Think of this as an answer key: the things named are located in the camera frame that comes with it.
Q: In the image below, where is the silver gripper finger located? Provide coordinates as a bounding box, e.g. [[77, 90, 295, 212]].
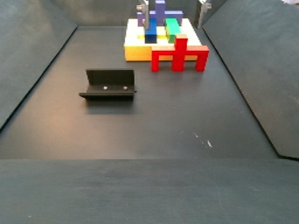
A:
[[136, 0, 149, 30], [198, 0, 211, 27]]

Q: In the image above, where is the red E-shaped block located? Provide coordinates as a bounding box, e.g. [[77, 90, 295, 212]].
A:
[[151, 34, 210, 72]]

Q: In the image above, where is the yellow wooden board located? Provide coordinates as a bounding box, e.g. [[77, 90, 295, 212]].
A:
[[124, 18, 202, 61]]

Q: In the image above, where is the purple cross-shaped block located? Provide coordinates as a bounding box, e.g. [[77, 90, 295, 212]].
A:
[[136, 0, 183, 26]]

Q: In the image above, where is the blue block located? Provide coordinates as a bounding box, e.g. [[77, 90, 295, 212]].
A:
[[144, 18, 156, 44]]

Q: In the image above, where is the green block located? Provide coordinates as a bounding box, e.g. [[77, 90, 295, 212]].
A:
[[164, 17, 182, 44]]

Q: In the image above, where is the black angle bracket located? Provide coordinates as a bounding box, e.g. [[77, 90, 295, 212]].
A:
[[79, 69, 136, 100]]

